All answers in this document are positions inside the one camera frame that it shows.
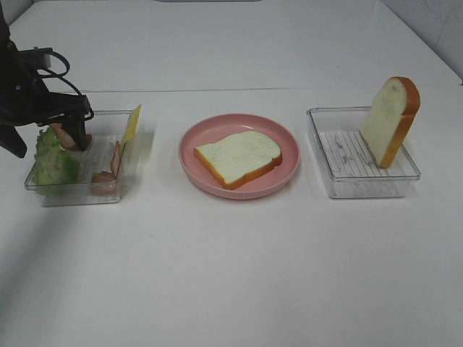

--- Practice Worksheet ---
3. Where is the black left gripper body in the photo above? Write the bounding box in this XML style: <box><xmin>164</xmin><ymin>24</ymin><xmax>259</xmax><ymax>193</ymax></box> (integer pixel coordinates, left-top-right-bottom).
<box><xmin>1</xmin><ymin>17</ymin><xmax>94</xmax><ymax>126</ymax></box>

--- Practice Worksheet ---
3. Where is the green lettuce leaf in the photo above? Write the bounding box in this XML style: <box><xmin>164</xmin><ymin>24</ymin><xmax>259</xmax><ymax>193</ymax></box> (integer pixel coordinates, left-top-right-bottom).
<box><xmin>31</xmin><ymin>127</ymin><xmax>80</xmax><ymax>196</ymax></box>

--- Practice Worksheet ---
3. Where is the clear plastic bread tray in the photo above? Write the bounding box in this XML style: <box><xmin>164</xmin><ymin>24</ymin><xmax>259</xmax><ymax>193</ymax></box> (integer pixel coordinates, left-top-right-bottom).
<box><xmin>307</xmin><ymin>106</ymin><xmax>421</xmax><ymax>199</ymax></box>

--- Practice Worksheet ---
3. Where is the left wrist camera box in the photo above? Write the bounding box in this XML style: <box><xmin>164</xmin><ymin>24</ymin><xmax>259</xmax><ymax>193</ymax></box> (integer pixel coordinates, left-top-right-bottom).
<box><xmin>19</xmin><ymin>47</ymin><xmax>54</xmax><ymax>69</ymax></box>

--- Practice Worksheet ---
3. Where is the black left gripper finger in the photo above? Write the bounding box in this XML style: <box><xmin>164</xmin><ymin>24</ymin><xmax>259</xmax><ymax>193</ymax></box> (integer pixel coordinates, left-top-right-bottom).
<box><xmin>0</xmin><ymin>125</ymin><xmax>27</xmax><ymax>158</ymax></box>
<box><xmin>62</xmin><ymin>120</ymin><xmax>88</xmax><ymax>151</ymax></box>

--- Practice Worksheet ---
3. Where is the pink round plate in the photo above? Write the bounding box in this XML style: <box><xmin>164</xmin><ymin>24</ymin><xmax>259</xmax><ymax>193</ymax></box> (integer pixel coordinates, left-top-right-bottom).
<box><xmin>179</xmin><ymin>113</ymin><xmax>300</xmax><ymax>200</ymax></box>

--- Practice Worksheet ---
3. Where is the white bread slice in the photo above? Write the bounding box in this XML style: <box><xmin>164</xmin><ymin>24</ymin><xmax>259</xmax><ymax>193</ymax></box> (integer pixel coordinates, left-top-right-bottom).
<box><xmin>194</xmin><ymin>131</ymin><xmax>282</xmax><ymax>190</ymax></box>

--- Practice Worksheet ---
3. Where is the yellow cheese slice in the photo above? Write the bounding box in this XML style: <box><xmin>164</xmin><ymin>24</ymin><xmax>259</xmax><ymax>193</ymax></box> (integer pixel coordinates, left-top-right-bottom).
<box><xmin>121</xmin><ymin>104</ymin><xmax>142</xmax><ymax>150</ymax></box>

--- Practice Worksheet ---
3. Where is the standing bread slice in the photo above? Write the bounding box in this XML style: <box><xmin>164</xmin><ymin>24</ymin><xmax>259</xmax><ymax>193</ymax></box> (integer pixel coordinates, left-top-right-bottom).
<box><xmin>360</xmin><ymin>76</ymin><xmax>420</xmax><ymax>168</ymax></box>

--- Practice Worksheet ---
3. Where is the short bacon strip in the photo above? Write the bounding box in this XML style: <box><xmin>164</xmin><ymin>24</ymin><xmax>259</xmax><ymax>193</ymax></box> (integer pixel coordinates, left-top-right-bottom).
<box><xmin>91</xmin><ymin>141</ymin><xmax>122</xmax><ymax>196</ymax></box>

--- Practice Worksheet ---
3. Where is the clear plastic ingredient tray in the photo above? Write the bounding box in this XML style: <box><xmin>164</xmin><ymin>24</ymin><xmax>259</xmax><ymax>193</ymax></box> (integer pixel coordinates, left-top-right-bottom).
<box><xmin>24</xmin><ymin>109</ymin><xmax>155</xmax><ymax>207</ymax></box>

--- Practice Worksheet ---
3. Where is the long bacon strip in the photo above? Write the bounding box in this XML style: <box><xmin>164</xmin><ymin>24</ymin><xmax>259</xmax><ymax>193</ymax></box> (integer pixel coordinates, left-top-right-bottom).
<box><xmin>49</xmin><ymin>123</ymin><xmax>79</xmax><ymax>151</ymax></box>

